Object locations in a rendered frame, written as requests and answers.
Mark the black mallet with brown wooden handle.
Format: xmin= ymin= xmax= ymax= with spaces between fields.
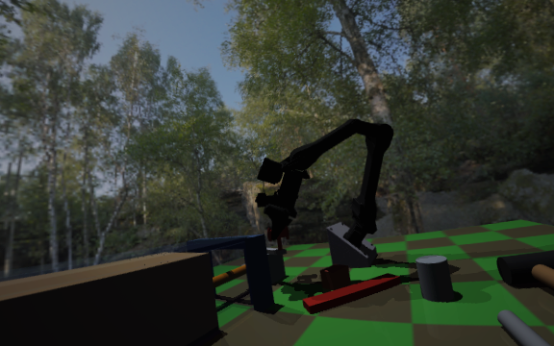
xmin=497 ymin=251 xmax=554 ymax=289

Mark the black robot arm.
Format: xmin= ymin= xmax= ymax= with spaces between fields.
xmin=257 ymin=119 xmax=394 ymax=248

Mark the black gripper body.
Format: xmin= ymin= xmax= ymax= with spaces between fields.
xmin=264 ymin=186 xmax=298 ymax=221

